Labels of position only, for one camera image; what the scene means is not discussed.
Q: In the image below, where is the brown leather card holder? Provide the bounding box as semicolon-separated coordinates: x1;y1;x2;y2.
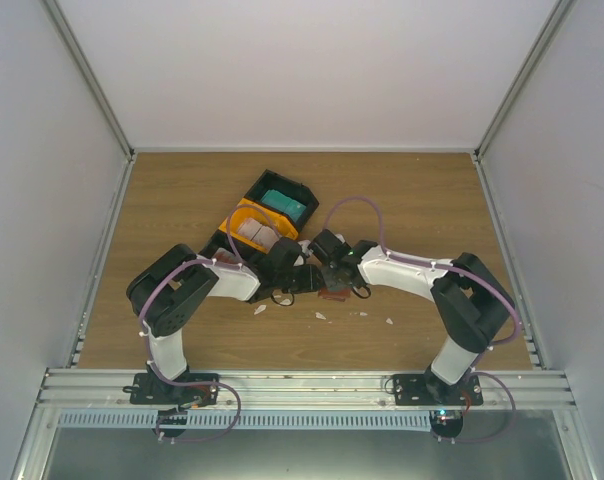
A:
318;287;351;302

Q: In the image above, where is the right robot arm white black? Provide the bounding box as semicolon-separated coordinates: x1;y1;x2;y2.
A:
310;229;521;405

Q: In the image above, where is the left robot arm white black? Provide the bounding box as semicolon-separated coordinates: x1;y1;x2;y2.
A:
126;238;325;404

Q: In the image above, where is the yellow bin with white cards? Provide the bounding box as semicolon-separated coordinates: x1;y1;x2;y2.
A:
219;199;299;253

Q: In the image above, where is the red white card stack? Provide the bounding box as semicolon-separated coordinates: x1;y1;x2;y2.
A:
212;247;243;265

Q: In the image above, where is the black bin with red cards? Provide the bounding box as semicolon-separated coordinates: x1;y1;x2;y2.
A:
199;230;265;265

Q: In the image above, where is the black bin with teal cards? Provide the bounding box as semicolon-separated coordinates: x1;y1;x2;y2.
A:
244;170;319;233

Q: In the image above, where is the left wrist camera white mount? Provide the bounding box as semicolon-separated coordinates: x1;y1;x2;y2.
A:
298;240;312;258

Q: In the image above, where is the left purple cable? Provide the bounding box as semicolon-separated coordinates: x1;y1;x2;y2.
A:
139;204;288;444

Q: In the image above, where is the grey slotted cable duct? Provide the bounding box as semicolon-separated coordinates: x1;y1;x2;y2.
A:
58;409;431;432

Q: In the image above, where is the aluminium front rail frame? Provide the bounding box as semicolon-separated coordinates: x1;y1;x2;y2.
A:
12;368;598;479

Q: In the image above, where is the right aluminium corner post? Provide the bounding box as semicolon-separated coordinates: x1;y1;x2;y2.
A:
472;0;575;162

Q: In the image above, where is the aluminium corner post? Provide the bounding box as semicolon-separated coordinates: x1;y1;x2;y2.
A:
41;0;135;162
472;0;575;162

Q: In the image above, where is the left aluminium corner post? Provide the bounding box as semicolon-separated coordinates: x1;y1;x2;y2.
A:
41;0;135;162

